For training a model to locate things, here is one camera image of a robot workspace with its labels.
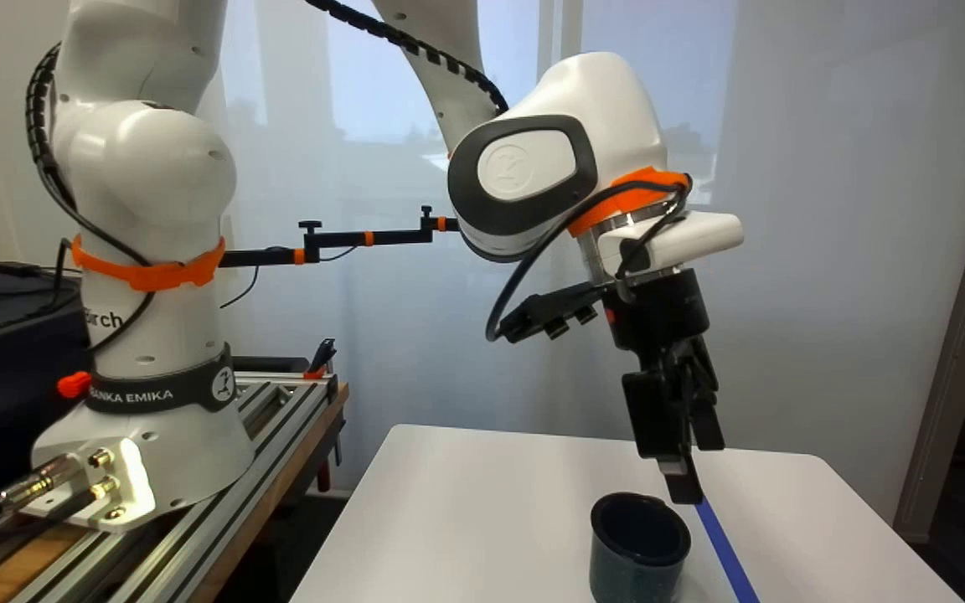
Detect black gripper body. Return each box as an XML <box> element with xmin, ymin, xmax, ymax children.
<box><xmin>608</xmin><ymin>264</ymin><xmax>715</xmax><ymax>362</ymax></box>

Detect dark teal cup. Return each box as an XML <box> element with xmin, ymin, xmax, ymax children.
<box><xmin>585</xmin><ymin>492</ymin><xmax>693</xmax><ymax>603</ymax></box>

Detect blue tape outline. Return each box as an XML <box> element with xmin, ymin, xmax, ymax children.
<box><xmin>691</xmin><ymin>497</ymin><xmax>765</xmax><ymax>603</ymax></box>

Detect white sheer curtain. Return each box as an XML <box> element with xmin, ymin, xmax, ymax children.
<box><xmin>161</xmin><ymin>0</ymin><xmax>965</xmax><ymax>524</ymax></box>

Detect black red clamp tool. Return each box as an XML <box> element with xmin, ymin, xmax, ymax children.
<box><xmin>300</xmin><ymin>335</ymin><xmax>340</xmax><ymax>386</ymax></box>

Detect wooden bench board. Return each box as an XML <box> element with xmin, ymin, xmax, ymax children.
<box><xmin>185</xmin><ymin>382</ymin><xmax>351</xmax><ymax>603</ymax></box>

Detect black equipment cabinet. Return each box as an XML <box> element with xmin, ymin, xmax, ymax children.
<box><xmin>0</xmin><ymin>264</ymin><xmax>97</xmax><ymax>529</ymax></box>

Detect black corrugated cable conduit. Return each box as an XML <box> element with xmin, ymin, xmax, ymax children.
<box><xmin>24</xmin><ymin>0</ymin><xmax>515</xmax><ymax>272</ymax></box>

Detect aluminium rail base frame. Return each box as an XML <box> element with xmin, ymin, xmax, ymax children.
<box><xmin>0</xmin><ymin>373</ymin><xmax>340</xmax><ymax>603</ymax></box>

